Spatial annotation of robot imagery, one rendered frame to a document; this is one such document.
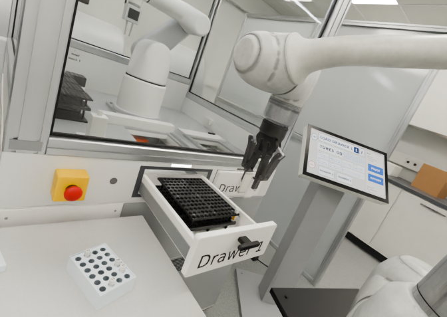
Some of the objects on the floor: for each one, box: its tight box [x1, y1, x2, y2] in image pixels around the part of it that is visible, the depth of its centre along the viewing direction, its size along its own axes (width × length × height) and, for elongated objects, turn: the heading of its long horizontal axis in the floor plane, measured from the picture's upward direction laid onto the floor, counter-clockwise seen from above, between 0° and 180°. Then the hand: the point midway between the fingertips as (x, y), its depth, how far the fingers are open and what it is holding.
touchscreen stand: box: [235, 181, 345, 317], centre depth 156 cm, size 50×45×102 cm
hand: (248, 185), depth 76 cm, fingers closed
